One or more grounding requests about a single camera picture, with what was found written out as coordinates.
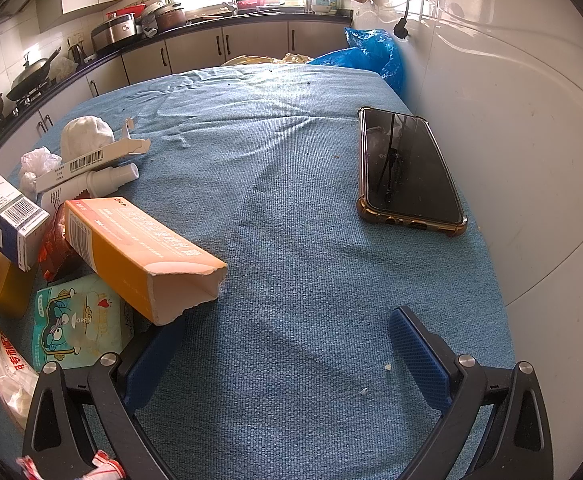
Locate green tissue pack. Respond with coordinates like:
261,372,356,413
32,274,134,370

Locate red snack packet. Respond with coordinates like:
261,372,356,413
37,205,84,283

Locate orange white long carton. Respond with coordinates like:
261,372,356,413
64,197,227,326

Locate blue white medicine box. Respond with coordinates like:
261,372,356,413
0,175,52,272

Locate white spray bottle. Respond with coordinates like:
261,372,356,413
40,162,139,214

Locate white plastic wrap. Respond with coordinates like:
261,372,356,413
18,146,62,202

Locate long white barcode box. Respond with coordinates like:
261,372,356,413
36,131,151,193

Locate white knitted glove ball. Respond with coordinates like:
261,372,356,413
60,116,114,162

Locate lower kitchen cabinets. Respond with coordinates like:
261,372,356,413
0,13,352,174

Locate blue table cloth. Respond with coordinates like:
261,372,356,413
0,63,518,480

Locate black smartphone amber case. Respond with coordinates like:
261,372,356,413
357,106,468,237

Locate black wok with lid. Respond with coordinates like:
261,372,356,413
7,47,61,102

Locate silver rice cooker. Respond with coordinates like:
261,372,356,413
90,13,137,52

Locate blue plastic bag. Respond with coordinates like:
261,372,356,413
308,27,406,96

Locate brown pot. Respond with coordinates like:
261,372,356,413
139,2,187,38

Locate yellow plastic bag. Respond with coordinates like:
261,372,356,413
224,52,312,66

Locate black power cable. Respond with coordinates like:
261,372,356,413
392,0,423,40

